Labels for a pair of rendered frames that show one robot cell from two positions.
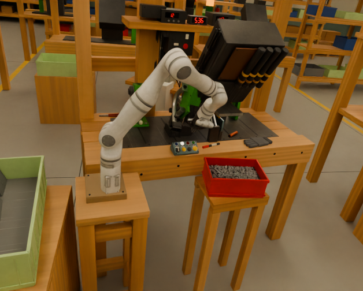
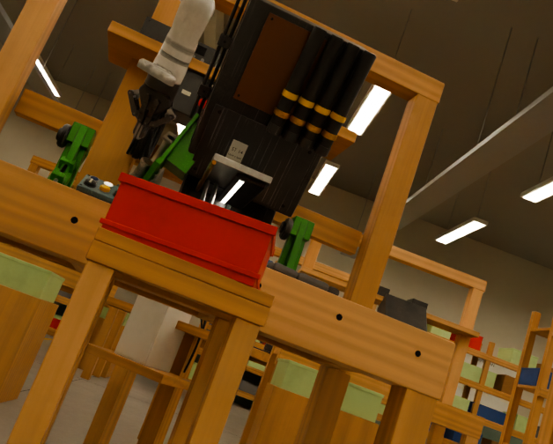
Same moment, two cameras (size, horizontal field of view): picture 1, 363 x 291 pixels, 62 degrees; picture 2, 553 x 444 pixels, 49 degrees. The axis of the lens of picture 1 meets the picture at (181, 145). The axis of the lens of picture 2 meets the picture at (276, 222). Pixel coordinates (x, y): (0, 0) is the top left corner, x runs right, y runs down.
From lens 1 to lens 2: 1.35 m
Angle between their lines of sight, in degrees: 44
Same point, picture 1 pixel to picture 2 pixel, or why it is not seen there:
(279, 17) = (401, 146)
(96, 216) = not seen: outside the picture
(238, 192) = (185, 242)
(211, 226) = (71, 311)
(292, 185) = not seen: outside the picture
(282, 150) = (361, 316)
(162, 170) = (28, 211)
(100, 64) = (35, 105)
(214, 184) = (125, 194)
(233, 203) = (159, 255)
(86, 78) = not seen: outside the picture
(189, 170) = not seen: hidden behind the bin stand
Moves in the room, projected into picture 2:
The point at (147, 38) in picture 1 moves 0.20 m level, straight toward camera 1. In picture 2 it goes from (138, 82) to (125, 52)
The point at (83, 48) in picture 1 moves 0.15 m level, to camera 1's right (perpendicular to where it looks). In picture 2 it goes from (16, 50) to (55, 61)
